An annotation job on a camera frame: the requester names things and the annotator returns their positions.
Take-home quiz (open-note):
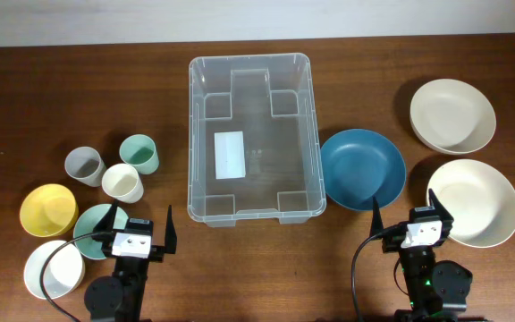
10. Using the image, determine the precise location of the cream cup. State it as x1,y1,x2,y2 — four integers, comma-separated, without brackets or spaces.
101,164,144,204

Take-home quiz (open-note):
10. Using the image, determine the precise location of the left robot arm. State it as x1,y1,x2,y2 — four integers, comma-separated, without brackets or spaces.
84,201,177,321

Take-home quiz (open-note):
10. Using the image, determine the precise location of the light green bowl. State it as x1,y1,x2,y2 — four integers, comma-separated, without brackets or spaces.
73,204,129,260

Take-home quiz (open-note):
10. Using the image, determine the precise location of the grey cup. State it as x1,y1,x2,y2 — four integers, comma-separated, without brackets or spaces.
64,147,106,187

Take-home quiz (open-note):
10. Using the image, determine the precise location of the yellow bowl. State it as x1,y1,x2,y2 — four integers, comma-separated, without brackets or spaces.
20,183,79,237

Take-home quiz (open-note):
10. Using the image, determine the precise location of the white label in bin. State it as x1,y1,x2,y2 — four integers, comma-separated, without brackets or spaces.
214,131,246,180

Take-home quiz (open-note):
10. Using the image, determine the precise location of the clear plastic storage bin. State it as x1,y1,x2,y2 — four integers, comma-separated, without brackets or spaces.
187,53,327,227

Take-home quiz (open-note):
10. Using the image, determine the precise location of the dark blue plate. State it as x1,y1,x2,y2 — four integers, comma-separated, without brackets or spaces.
321,129,407,211

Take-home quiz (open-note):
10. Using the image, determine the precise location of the cream plate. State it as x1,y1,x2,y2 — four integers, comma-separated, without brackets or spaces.
426,159,515,249

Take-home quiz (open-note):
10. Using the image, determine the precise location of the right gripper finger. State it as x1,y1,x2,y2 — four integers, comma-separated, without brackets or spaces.
427,189,454,244
370,196,384,237

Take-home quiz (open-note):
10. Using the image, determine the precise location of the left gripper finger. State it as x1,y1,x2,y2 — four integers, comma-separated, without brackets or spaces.
164,205,177,254
93,199,119,233

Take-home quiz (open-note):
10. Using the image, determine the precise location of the green cup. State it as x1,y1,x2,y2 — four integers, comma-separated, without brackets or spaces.
119,134,159,174

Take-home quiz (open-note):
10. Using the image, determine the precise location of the beige bowl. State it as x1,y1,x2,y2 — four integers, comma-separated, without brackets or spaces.
409,79,496,155

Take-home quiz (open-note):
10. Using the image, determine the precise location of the white bowl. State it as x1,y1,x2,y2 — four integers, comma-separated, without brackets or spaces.
23,240,85,300

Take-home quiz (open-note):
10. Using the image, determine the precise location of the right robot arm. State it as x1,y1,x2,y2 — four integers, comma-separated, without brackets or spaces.
369,191,473,322

